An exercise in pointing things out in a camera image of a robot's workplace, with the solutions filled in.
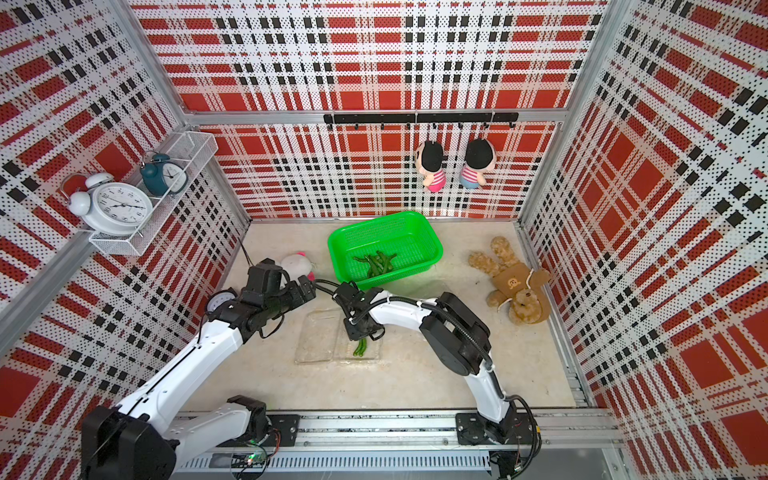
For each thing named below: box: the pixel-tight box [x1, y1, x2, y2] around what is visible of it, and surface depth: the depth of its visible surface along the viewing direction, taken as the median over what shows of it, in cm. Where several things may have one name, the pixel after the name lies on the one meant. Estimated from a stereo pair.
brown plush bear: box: [468, 236, 551, 324], surface depth 95 cm
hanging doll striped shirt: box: [460, 138, 496, 190], surface depth 99 cm
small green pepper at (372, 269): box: [352, 256, 379, 277], surface depth 106 cm
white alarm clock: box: [68, 173, 153, 238], surface depth 63 cm
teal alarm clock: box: [140, 153, 189, 197], surface depth 73 cm
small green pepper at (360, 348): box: [353, 338, 367, 357], surface depth 88 cm
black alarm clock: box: [206, 287, 238, 314], surface depth 98 cm
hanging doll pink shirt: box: [415, 140, 447, 193], surface depth 97 cm
